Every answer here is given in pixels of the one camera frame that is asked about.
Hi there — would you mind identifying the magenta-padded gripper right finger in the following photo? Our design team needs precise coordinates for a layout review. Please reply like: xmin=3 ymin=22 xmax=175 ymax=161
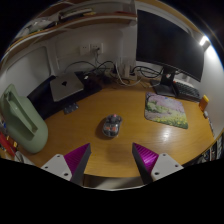
xmin=131 ymin=142 xmax=185 ymax=185

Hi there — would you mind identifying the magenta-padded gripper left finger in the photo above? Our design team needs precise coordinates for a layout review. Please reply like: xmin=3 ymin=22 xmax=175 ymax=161
xmin=40 ymin=143 xmax=92 ymax=186

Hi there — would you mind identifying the transparent computer mouse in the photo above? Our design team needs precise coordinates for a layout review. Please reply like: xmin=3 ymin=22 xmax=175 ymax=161
xmin=101 ymin=113 xmax=123 ymax=139

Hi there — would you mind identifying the landscape print mouse pad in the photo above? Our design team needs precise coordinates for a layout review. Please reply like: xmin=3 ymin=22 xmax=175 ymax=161
xmin=144 ymin=92 xmax=189 ymax=130

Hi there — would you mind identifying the sage green plastic bin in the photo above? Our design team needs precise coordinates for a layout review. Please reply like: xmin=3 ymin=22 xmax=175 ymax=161
xmin=0 ymin=83 xmax=49 ymax=154

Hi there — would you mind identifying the black laptop case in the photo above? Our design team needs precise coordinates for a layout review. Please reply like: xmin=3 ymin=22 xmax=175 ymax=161
xmin=27 ymin=70 xmax=103 ymax=120

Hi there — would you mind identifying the silver laptop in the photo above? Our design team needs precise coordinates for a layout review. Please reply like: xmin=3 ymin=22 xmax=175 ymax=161
xmin=49 ymin=71 xmax=85 ymax=103

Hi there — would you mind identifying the black keyboard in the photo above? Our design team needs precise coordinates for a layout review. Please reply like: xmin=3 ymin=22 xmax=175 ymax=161
xmin=173 ymin=80 xmax=202 ymax=103

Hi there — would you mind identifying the orange pill bottle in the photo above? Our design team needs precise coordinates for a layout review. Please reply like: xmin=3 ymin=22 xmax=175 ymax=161
xmin=198 ymin=94 xmax=210 ymax=112

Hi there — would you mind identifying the white power strip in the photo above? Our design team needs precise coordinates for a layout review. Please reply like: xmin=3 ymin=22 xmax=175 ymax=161
xmin=114 ymin=64 xmax=138 ymax=81

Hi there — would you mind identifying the black computer monitor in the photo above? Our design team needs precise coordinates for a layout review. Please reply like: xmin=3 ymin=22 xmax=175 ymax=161
xmin=135 ymin=9 xmax=205 ymax=98

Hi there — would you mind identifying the bright lamp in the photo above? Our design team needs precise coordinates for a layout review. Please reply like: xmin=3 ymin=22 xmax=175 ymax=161
xmin=198 ymin=34 xmax=210 ymax=47

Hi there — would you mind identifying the small dark metal bracket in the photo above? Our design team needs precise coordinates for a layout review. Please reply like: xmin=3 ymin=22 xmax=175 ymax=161
xmin=63 ymin=102 xmax=80 ymax=115

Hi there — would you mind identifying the white cable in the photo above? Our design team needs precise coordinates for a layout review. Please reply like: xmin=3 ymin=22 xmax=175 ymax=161
xmin=114 ymin=59 xmax=141 ymax=87

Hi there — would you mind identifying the white wall outlet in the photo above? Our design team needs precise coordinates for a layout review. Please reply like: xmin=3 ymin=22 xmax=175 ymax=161
xmin=79 ymin=43 xmax=91 ymax=56
xmin=89 ymin=42 xmax=104 ymax=54

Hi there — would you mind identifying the wooden wall shelf unit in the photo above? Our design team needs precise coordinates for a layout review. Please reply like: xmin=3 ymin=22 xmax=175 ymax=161
xmin=0 ymin=0 xmax=138 ymax=59

